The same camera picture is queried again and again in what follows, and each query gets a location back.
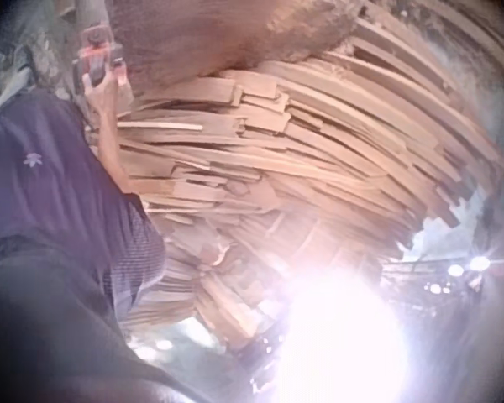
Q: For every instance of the orange and black power tool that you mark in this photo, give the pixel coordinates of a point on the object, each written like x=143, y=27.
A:
x=96, y=56

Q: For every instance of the person's right hand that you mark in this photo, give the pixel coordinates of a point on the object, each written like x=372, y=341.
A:
x=107, y=98

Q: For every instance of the pile of wooden planks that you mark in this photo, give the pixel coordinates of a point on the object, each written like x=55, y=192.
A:
x=302, y=159

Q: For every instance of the large brown wooden block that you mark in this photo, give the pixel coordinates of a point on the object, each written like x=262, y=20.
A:
x=218, y=33

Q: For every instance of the person's right fingers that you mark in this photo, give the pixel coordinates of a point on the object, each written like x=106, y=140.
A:
x=86, y=86

